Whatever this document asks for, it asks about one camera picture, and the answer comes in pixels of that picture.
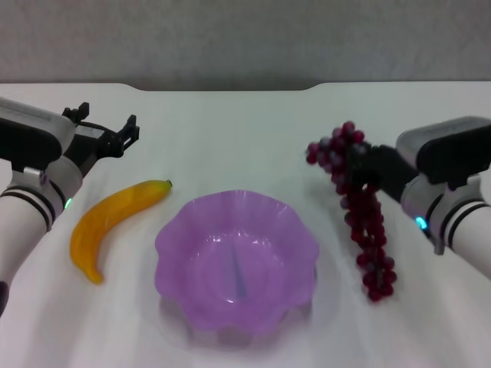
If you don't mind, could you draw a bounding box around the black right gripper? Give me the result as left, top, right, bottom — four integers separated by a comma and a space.
347, 144, 417, 202

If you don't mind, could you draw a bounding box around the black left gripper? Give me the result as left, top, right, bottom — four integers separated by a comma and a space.
62, 102, 140, 179

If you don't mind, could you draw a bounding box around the dark red grape bunch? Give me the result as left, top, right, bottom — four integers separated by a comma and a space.
305, 121, 398, 304

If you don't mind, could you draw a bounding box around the yellow toy banana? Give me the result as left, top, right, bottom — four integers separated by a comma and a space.
69, 179, 173, 285

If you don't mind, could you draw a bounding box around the purple wavy plastic bowl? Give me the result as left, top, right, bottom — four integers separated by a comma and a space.
154, 189, 320, 348

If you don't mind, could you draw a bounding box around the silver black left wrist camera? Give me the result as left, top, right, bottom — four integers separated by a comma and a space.
0, 97, 77, 172

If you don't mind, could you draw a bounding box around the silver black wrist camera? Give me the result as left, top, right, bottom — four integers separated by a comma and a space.
0, 97, 77, 172
395, 116, 491, 189

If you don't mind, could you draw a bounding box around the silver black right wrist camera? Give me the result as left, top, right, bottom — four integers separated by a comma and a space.
395, 116, 491, 189

